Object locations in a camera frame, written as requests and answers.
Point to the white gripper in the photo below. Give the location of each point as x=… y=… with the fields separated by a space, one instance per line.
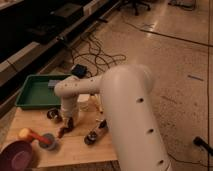
x=69 y=111

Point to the dark grape bunch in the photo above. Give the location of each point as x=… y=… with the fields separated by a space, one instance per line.
x=68 y=127

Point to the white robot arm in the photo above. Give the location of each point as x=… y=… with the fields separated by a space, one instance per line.
x=124 y=93

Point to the white plastic cup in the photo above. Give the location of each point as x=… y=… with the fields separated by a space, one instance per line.
x=83 y=102

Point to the small dark round object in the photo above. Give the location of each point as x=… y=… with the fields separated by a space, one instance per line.
x=54 y=116

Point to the grey sponge block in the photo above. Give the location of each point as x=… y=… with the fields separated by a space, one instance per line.
x=52 y=83

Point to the black power adapter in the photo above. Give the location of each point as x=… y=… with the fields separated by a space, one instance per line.
x=79 y=70

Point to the green plastic tray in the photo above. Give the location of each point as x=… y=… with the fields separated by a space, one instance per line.
x=37 y=94

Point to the wooden board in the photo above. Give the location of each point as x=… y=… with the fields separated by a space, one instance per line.
x=71 y=148

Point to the small grey cup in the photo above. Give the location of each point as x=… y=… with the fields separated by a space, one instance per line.
x=49 y=142

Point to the red yellow toy utensil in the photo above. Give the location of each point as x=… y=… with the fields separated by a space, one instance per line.
x=29 y=135

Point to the purple bowl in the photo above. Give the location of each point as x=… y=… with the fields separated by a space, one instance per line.
x=16 y=156

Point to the office chair base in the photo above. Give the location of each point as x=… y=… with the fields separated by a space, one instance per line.
x=134 y=4

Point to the black object on floor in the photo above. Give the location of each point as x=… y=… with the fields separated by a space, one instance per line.
x=200 y=142

